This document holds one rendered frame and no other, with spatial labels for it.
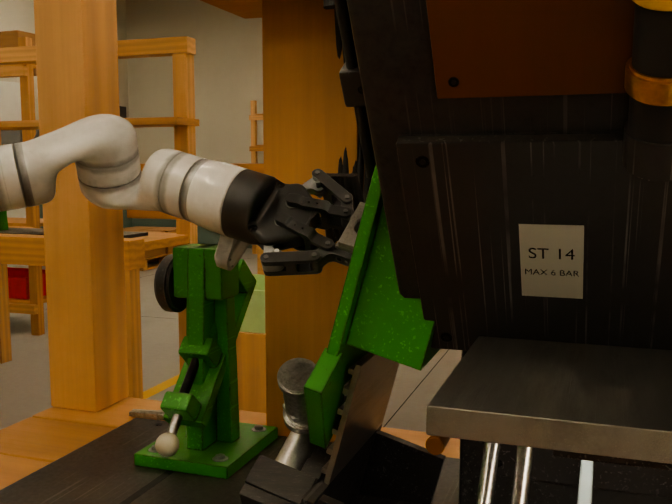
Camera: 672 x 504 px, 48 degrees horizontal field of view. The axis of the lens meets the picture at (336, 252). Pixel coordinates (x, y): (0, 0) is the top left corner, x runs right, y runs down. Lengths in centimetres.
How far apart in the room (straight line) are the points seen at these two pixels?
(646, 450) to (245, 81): 1158
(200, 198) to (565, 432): 47
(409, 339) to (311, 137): 47
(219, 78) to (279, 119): 1107
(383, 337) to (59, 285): 73
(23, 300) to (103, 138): 540
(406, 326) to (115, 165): 38
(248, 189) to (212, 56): 1147
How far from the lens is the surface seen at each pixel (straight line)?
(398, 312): 65
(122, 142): 86
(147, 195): 84
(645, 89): 46
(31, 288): 615
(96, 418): 127
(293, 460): 76
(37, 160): 86
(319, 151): 105
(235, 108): 1197
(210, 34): 1229
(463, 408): 46
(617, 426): 45
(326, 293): 106
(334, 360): 66
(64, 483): 99
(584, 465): 64
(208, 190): 79
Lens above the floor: 127
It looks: 6 degrees down
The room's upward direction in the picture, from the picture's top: straight up
